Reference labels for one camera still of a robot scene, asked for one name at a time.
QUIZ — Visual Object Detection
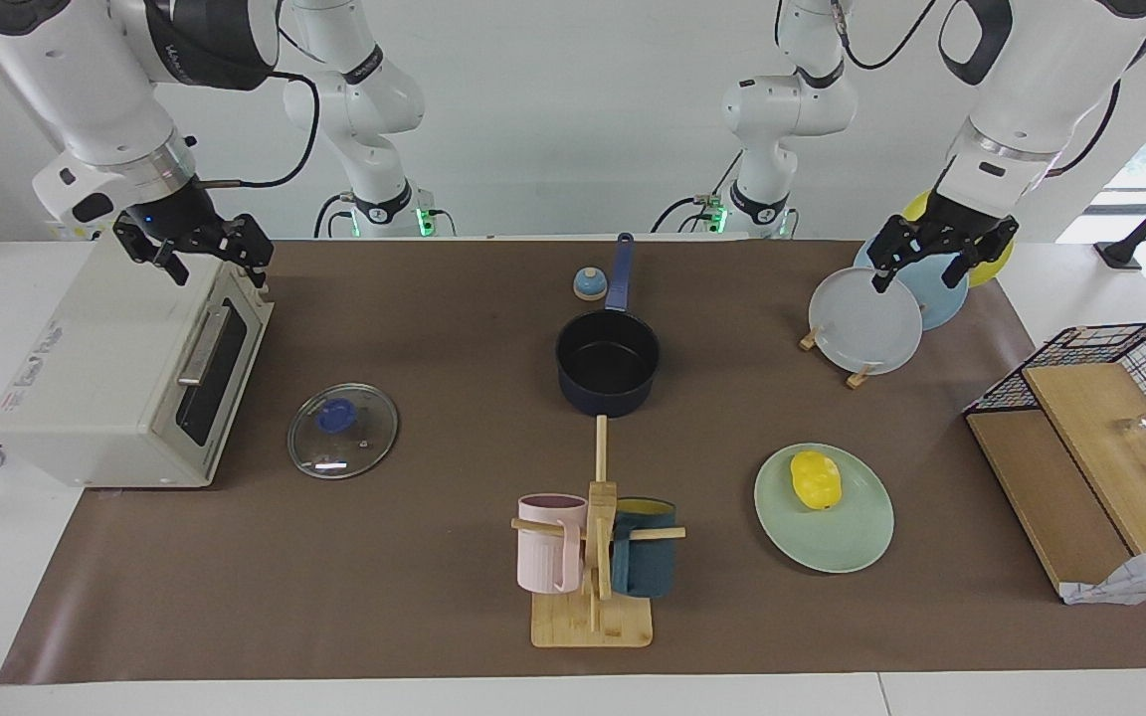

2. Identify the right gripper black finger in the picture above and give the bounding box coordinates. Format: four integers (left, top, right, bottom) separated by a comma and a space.
234, 213, 275, 290
140, 237, 192, 288

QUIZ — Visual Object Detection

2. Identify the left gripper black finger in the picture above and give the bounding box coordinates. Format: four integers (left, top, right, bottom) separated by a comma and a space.
867, 216, 923, 295
950, 220, 1021, 290

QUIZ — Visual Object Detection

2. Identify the glass lid with blue knob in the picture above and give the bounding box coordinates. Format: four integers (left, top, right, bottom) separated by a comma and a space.
286, 383, 400, 480

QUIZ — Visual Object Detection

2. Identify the yellow lemon toy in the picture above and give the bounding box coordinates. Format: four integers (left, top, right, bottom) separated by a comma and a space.
790, 449, 843, 512

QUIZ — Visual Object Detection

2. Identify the yellow plate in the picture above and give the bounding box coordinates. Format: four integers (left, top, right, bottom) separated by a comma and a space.
901, 189, 1016, 289

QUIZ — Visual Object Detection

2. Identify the light blue plate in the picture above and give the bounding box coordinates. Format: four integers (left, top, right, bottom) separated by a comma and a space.
854, 239, 970, 331

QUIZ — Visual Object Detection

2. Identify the grey plate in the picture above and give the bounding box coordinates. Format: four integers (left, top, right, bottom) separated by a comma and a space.
809, 267, 924, 377

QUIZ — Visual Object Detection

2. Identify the wooden plate rack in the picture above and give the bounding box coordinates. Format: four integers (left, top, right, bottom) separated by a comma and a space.
798, 323, 877, 389

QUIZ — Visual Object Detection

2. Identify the pale green plate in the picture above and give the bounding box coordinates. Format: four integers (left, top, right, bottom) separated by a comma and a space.
754, 443, 895, 575

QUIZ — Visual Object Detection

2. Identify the cream toaster oven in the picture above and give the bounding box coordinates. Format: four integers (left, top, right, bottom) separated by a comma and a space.
0, 239, 276, 490

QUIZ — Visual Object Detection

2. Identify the dark blue saucepan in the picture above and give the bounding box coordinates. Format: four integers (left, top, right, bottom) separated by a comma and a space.
555, 233, 662, 418

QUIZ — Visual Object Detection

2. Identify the brown table mat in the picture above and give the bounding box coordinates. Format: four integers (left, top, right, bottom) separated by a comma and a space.
0, 239, 1146, 685

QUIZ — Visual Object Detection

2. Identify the white patterned cloth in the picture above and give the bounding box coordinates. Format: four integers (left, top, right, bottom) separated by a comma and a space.
1060, 540, 1146, 606

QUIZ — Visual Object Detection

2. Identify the teal mug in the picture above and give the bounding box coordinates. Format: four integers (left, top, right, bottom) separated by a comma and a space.
610, 497, 678, 600

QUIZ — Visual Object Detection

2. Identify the pink ribbed mug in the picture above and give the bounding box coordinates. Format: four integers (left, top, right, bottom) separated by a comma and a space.
516, 493, 589, 596

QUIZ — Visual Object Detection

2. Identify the wooden mug tree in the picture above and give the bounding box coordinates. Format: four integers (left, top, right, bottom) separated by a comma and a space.
510, 416, 686, 649

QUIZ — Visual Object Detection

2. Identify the black wire basket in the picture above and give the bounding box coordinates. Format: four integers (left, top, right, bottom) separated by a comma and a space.
963, 321, 1146, 458

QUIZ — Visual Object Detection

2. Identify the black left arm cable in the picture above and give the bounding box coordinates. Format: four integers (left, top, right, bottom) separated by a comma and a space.
832, 0, 1123, 180

